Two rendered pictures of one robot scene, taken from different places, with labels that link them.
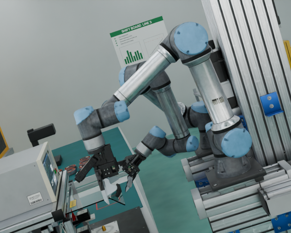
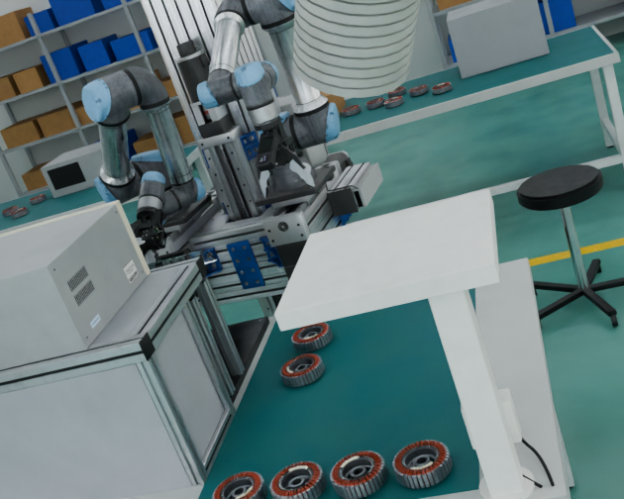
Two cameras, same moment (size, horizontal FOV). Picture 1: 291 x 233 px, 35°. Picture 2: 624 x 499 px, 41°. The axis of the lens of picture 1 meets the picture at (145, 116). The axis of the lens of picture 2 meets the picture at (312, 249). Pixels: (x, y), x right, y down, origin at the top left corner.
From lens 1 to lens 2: 237 cm
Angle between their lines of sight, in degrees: 66
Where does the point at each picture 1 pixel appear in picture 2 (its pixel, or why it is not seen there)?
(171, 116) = (177, 146)
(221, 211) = (316, 226)
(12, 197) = (110, 272)
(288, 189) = (359, 178)
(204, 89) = not seen: hidden behind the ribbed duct
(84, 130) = (265, 89)
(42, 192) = (134, 258)
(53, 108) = not seen: outside the picture
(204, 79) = not seen: hidden behind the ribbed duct
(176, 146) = (182, 196)
